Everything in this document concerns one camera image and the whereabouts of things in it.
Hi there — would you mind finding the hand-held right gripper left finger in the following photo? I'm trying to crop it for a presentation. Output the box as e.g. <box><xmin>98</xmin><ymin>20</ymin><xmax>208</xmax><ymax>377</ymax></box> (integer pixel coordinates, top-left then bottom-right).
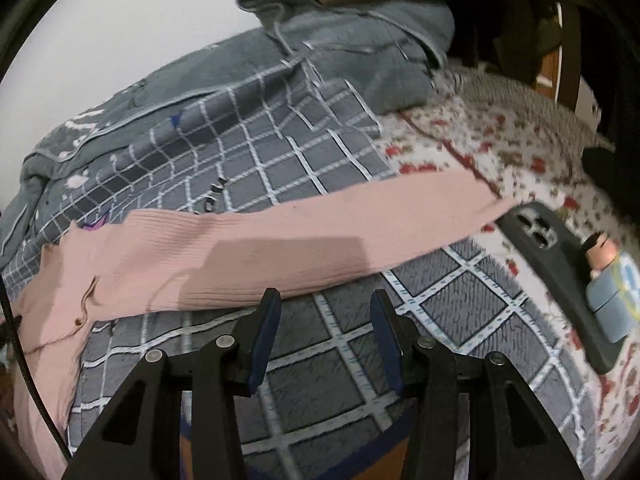
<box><xmin>62</xmin><ymin>287</ymin><xmax>282</xmax><ymax>480</ymax></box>

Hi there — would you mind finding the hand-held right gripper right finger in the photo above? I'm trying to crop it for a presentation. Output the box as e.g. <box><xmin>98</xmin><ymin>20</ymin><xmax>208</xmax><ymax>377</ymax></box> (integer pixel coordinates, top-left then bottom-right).
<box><xmin>370</xmin><ymin>288</ymin><xmax>585</xmax><ymax>480</ymax></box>

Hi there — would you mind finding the pink ribbed knit garment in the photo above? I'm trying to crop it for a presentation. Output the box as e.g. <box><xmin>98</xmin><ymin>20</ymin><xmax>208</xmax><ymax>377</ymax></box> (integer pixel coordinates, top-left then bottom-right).
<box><xmin>11</xmin><ymin>172</ymin><xmax>516</xmax><ymax>466</ymax></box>

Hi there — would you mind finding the grey checked star blanket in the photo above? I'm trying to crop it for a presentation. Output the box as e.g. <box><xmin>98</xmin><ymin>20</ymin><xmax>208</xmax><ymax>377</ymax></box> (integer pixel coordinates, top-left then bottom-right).
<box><xmin>2</xmin><ymin>66</ymin><xmax>593</xmax><ymax>480</ymax></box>

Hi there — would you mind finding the black phone case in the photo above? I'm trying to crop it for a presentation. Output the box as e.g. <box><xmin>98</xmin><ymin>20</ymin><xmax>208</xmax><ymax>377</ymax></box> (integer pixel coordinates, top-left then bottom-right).
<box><xmin>497</xmin><ymin>201</ymin><xmax>632</xmax><ymax>375</ymax></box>

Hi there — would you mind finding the floral bed sheet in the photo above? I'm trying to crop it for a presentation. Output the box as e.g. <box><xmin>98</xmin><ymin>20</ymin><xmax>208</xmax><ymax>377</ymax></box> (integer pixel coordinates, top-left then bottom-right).
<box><xmin>377</xmin><ymin>67</ymin><xmax>640</xmax><ymax>480</ymax></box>

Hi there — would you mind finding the small cartoon figure toy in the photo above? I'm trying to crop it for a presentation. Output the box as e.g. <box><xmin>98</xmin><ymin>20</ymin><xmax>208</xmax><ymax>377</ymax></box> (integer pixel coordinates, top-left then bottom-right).
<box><xmin>580</xmin><ymin>232</ymin><xmax>640</xmax><ymax>345</ymax></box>

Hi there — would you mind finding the grey denim jacket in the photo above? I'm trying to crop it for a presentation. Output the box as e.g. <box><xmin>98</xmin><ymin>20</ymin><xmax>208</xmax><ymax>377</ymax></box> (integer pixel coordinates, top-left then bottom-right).
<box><xmin>0</xmin><ymin>0</ymin><xmax>456</xmax><ymax>271</ymax></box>

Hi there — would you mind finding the black cable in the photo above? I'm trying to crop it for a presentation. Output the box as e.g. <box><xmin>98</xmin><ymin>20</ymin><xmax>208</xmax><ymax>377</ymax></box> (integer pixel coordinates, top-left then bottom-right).
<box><xmin>0</xmin><ymin>280</ymin><xmax>73</xmax><ymax>461</ymax></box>

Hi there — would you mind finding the dark hanging strap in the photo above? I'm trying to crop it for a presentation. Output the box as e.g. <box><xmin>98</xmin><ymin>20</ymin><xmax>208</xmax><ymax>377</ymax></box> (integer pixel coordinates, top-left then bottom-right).
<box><xmin>492</xmin><ymin>0</ymin><xmax>616</xmax><ymax>86</ymax></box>

